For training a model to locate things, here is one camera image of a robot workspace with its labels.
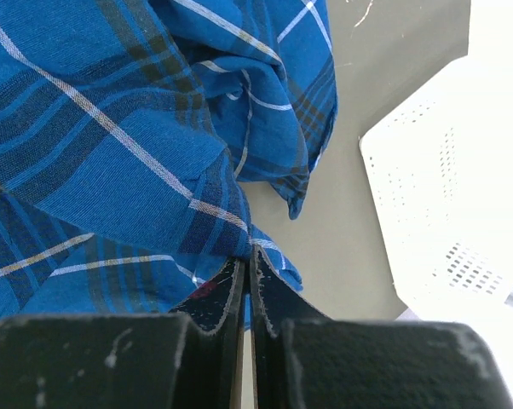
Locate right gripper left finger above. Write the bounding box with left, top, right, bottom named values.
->
left=0, top=259, right=245, bottom=408

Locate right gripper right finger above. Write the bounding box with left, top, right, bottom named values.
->
left=250, top=245, right=513, bottom=408

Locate blue plaid shirt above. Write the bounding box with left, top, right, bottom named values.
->
left=0, top=1, right=337, bottom=319

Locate white plastic basket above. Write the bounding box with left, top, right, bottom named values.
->
left=360, top=57, right=513, bottom=331

